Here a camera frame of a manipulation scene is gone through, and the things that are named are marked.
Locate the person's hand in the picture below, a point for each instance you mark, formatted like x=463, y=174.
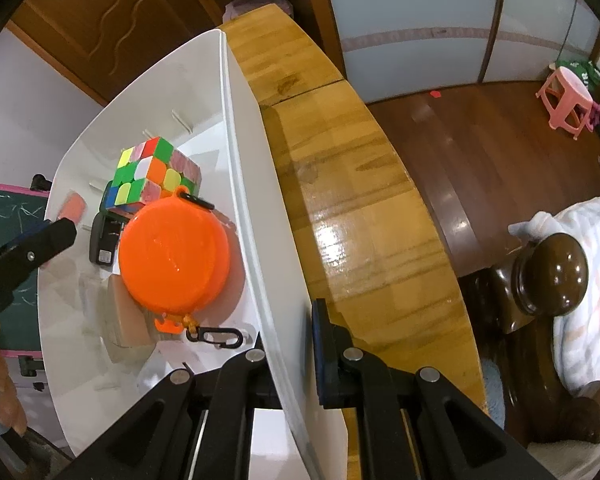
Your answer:
x=12, y=414

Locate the multicolour rubik's cube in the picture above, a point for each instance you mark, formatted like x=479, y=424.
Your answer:
x=146, y=172

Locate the green bag on floor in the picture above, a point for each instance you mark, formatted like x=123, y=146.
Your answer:
x=587, y=71

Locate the green chalkboard with pink frame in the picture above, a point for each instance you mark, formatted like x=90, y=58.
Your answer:
x=22, y=212

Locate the round orange plastic case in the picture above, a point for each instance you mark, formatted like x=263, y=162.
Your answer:
x=174, y=258

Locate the beige angular plastic block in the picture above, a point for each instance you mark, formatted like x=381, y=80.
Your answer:
x=123, y=321

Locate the folded pink cloth on shelf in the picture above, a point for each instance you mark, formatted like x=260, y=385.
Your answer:
x=240, y=7

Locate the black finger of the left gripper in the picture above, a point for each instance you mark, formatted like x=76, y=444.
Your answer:
x=28, y=252

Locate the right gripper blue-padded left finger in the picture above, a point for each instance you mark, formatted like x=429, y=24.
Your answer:
x=257, y=351

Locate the black plug charger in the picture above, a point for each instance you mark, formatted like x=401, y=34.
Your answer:
x=105, y=234

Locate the black carabiner clip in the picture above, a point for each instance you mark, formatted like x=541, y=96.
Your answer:
x=221, y=337

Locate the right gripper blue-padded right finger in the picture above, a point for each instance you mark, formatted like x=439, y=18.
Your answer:
x=338, y=363

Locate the pink correction tape dispenser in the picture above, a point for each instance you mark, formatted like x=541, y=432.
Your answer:
x=72, y=208

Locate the pink plastic stool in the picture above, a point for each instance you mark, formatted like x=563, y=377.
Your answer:
x=569, y=104

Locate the wooden bed post knob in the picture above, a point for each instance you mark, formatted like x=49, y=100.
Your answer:
x=551, y=276

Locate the dark wooden door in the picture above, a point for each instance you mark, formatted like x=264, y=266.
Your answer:
x=101, y=46

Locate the white plastic storage bin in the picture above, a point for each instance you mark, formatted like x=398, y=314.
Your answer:
x=198, y=99

